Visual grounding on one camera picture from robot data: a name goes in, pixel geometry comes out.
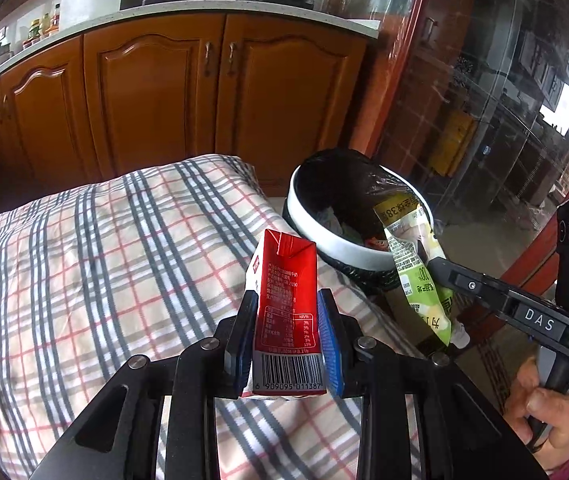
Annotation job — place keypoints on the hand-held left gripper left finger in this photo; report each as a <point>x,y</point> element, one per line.
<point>245,345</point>

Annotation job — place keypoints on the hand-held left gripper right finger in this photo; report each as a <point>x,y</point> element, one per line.
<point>329,345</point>

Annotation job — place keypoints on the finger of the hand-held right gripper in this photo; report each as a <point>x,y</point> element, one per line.
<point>469,287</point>

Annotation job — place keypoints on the red drink carton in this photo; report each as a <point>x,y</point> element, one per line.
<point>284,300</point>

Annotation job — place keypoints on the green snack wrapper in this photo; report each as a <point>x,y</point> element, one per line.
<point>409,270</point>

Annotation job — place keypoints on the white trash bin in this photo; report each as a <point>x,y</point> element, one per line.
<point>309,230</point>

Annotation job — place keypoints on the person's right hand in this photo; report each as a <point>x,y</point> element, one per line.
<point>559,420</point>

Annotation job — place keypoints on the red crumpled wrapper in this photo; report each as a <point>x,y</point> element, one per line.
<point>377,243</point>

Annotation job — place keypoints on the white crumpled tissue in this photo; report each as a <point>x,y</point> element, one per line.
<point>337,222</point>

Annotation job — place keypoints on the yellow sack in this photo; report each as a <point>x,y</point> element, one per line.
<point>452,145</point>

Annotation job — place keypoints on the plaid cloth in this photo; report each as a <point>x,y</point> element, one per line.
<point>114,260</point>

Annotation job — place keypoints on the black bin liner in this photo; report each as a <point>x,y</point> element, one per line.
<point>334,180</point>

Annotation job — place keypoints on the red-framed glass sliding door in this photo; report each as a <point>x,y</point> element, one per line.
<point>489,110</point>

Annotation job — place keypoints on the wooden kitchen cabinet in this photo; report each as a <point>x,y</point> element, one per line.
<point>359,25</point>

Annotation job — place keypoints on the black gas stove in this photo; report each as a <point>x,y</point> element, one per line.
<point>284,3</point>

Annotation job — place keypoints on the dark jar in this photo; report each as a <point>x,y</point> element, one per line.
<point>33,34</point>

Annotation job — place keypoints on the yellow bottle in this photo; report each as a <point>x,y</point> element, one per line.
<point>45,26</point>

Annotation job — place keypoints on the white container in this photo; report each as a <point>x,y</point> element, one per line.
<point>0,57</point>

